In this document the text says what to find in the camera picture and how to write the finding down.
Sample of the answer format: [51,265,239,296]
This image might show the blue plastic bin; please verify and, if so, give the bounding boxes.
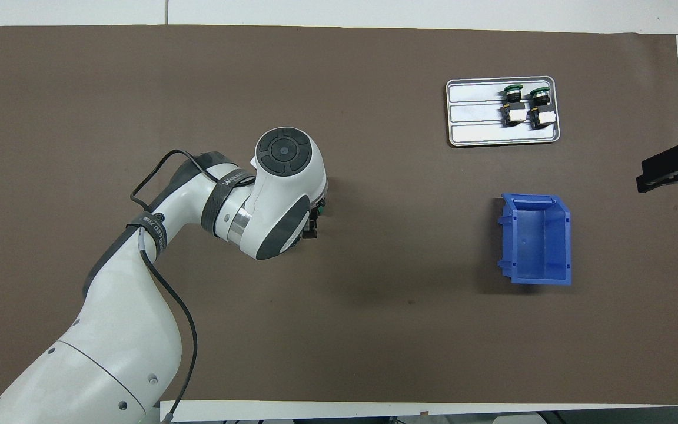
[497,193,573,286]

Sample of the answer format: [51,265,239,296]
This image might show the grey metal tray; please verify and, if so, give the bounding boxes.
[446,76,561,148]

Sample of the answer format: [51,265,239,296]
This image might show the brown table mat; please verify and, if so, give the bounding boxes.
[0,25,678,406]

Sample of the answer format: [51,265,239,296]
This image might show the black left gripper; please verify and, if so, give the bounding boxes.
[301,203,320,239]

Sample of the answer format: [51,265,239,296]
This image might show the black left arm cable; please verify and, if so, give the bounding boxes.
[130,150,198,420]

